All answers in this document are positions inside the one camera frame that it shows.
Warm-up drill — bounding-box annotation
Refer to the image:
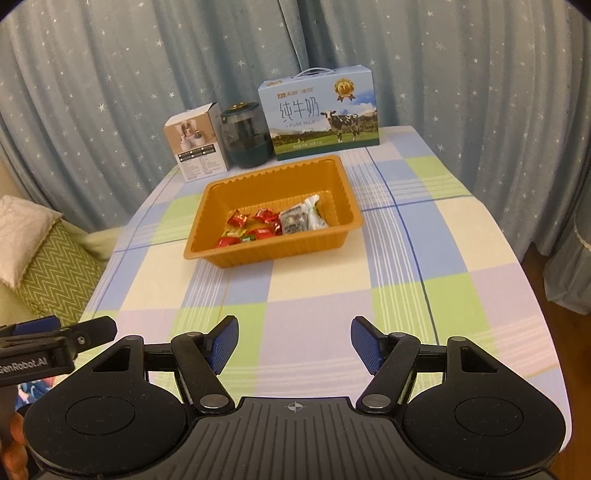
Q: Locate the blue patterned cloth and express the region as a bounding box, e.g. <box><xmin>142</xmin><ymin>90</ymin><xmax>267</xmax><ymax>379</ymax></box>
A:
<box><xmin>16</xmin><ymin>376</ymin><xmax>56</xmax><ymax>409</ymax></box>

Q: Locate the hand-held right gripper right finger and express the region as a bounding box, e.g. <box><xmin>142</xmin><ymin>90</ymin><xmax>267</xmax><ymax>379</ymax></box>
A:
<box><xmin>351</xmin><ymin>316</ymin><xmax>497</xmax><ymax>415</ymax></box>

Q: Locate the beige pillow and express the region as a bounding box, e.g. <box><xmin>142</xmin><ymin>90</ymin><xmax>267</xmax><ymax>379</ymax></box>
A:
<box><xmin>0</xmin><ymin>195</ymin><xmax>63</xmax><ymax>289</ymax></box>

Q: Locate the orange plastic tray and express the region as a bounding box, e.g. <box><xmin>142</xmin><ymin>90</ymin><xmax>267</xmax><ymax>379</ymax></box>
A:
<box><xmin>184</xmin><ymin>154</ymin><xmax>365</xmax><ymax>268</ymax></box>

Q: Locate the dark printed snack packet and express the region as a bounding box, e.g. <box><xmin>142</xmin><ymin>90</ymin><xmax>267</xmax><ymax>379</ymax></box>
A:
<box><xmin>278</xmin><ymin>206</ymin><xmax>315</xmax><ymax>234</ymax></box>

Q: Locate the white humidifier box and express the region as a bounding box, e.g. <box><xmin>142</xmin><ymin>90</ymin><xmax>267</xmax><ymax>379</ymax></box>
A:
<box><xmin>164</xmin><ymin>102</ymin><xmax>230</xmax><ymax>184</ymax></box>

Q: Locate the dark green humidifier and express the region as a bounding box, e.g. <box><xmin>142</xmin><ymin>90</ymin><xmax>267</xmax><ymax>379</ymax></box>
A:
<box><xmin>220</xmin><ymin>102</ymin><xmax>274</xmax><ymax>168</ymax></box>

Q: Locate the blue milk carton box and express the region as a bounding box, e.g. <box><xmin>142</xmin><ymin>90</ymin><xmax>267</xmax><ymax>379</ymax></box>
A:
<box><xmin>257</xmin><ymin>67</ymin><xmax>380</xmax><ymax>161</ymax></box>

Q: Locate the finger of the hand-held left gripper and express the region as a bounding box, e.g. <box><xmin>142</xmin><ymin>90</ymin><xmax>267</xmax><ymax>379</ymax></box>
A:
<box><xmin>0</xmin><ymin>316</ymin><xmax>62</xmax><ymax>340</ymax></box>
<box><xmin>60</xmin><ymin>316</ymin><xmax>117</xmax><ymax>356</ymax></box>

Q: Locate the green zigzag pillow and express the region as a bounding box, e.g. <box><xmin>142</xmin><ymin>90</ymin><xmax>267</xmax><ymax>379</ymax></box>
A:
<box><xmin>11</xmin><ymin>219</ymin><xmax>106</xmax><ymax>328</ymax></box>

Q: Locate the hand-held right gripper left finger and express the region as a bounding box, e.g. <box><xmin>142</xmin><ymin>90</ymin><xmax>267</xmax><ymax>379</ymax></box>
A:
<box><xmin>92</xmin><ymin>316</ymin><xmax>240</xmax><ymax>415</ymax></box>

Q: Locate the blue star curtain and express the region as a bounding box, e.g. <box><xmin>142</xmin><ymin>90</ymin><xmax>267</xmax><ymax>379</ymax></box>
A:
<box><xmin>0</xmin><ymin>0</ymin><xmax>591</xmax><ymax>241</ymax></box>

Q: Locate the light green sofa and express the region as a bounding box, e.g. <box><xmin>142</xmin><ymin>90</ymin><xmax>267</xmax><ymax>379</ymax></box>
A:
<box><xmin>0</xmin><ymin>222</ymin><xmax>127</xmax><ymax>333</ymax></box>

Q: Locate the person's left hand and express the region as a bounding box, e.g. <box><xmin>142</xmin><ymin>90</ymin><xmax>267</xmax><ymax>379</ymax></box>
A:
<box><xmin>0</xmin><ymin>412</ymin><xmax>37</xmax><ymax>480</ymax></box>

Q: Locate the silver foil snack packet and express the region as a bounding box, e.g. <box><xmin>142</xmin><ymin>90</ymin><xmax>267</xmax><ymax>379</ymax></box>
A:
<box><xmin>288</xmin><ymin>194</ymin><xmax>328</xmax><ymax>230</ymax></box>

